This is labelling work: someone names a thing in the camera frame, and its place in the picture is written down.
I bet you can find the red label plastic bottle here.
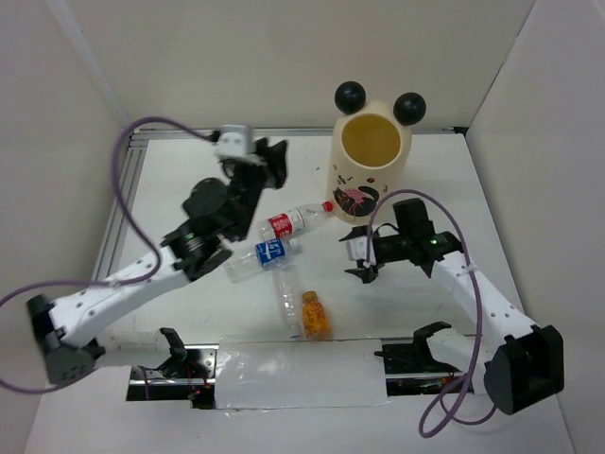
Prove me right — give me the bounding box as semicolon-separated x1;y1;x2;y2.
257;201;334;241

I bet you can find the blue label clear bottle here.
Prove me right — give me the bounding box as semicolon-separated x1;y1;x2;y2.
225;238;303;283

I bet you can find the orange juice bottle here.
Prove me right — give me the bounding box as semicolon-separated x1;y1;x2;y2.
302;291;332;341

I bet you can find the clear unlabelled plastic bottle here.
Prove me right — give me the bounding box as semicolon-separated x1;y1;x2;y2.
272;264;303;340

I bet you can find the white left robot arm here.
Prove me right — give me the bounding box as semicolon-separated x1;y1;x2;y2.
27;138;288;387

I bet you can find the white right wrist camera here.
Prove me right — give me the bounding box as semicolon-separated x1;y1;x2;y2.
345;236;377;267

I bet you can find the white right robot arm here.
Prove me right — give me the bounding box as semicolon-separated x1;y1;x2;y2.
341;199;564;415

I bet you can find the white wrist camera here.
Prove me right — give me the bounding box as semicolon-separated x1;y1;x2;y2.
215;124;253;160
345;236;377;267

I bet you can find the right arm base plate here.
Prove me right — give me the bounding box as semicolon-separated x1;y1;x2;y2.
374;338;462;397

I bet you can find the cream bin with black ears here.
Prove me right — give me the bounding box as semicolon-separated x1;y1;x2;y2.
326;80;426;225

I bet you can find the white taped cover sheet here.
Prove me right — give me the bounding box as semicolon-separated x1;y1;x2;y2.
215;340;389;410

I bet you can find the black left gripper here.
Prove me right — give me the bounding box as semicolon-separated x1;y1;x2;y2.
228;138;290;242

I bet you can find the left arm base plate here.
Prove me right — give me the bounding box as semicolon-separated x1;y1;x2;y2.
126;344;218;410

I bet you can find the aluminium frame rail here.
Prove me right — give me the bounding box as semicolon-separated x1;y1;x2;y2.
73;125;469;342

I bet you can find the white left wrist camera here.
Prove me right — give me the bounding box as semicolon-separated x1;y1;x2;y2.
215;124;253;160

